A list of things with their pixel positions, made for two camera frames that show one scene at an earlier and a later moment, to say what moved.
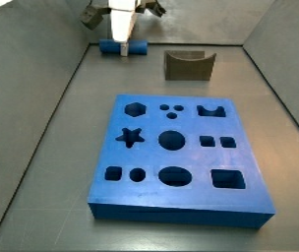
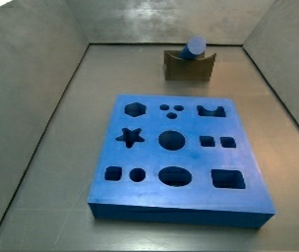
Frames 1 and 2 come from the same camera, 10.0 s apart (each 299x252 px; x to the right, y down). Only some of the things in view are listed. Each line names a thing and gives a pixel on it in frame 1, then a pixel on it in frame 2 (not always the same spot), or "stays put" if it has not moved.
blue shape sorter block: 178,164 stays put
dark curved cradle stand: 187,65 stays put
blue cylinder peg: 136,46 → 192,48
